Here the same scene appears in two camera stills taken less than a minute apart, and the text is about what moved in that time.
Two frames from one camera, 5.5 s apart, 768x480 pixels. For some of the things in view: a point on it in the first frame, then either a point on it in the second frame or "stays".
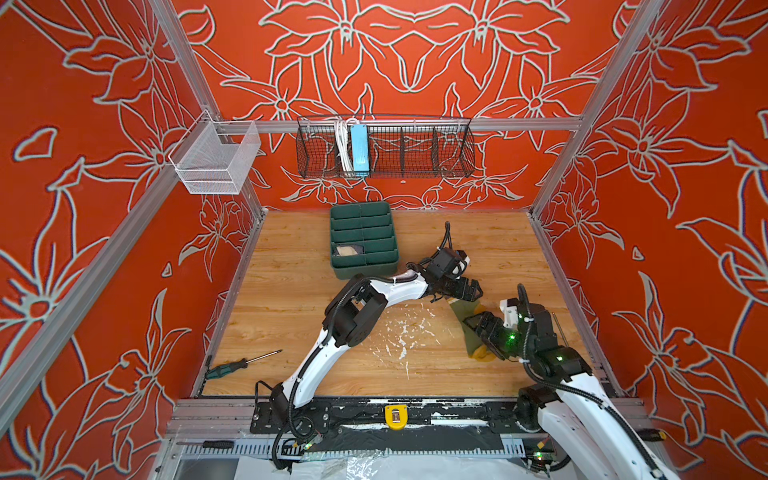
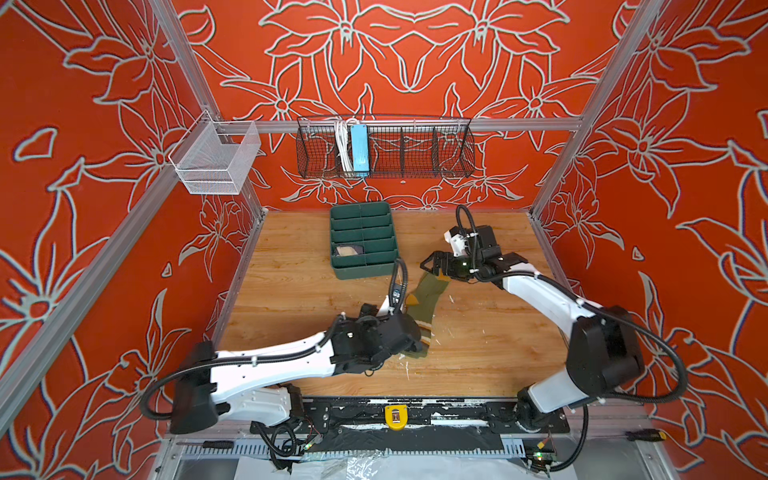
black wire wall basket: (398, 147) stays
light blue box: (360, 150) stays
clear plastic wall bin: (214, 156) stays
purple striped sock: (349, 250) stays
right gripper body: (506, 341) → (459, 267)
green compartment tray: (362, 240) stays
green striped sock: (474, 346) → (422, 300)
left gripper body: (454, 287) → (370, 315)
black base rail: (420, 426) stays
